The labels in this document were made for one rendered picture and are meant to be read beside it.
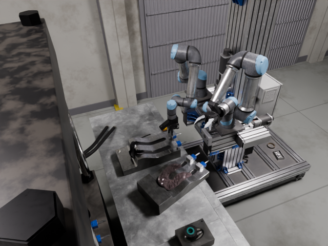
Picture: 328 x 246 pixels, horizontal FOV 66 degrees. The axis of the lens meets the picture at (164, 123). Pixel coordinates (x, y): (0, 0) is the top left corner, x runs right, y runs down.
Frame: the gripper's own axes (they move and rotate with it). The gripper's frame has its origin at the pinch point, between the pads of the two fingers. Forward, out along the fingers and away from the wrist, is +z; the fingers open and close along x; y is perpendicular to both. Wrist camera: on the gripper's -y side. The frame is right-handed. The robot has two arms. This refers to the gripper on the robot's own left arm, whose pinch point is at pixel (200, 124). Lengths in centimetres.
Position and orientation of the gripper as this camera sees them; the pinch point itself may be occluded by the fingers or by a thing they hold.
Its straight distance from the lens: 146.9
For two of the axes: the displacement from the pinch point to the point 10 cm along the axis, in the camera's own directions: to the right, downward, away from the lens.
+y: 1.4, 8.2, 5.6
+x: -7.1, -3.1, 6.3
